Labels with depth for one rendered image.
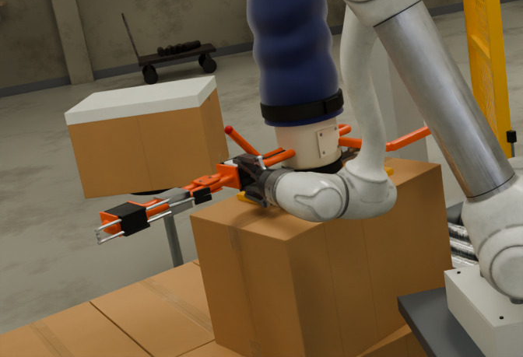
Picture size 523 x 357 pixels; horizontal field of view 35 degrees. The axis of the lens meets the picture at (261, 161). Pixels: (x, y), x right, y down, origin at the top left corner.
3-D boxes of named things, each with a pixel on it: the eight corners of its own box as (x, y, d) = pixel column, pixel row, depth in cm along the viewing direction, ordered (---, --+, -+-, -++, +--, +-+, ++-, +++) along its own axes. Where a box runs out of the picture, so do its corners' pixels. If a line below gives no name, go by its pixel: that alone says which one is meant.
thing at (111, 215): (133, 219, 202) (128, 200, 200) (150, 224, 196) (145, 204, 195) (103, 232, 197) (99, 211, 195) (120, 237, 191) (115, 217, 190)
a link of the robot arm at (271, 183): (278, 215, 193) (265, 210, 198) (310, 203, 197) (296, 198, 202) (272, 178, 190) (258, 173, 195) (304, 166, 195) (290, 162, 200)
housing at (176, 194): (178, 203, 209) (174, 186, 207) (194, 207, 203) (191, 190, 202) (155, 213, 204) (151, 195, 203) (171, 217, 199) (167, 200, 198)
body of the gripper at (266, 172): (262, 174, 196) (242, 168, 204) (268, 208, 198) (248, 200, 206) (289, 165, 199) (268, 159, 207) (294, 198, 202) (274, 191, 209)
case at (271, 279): (356, 264, 277) (339, 149, 266) (456, 292, 246) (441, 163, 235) (215, 343, 241) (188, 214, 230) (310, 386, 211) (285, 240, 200)
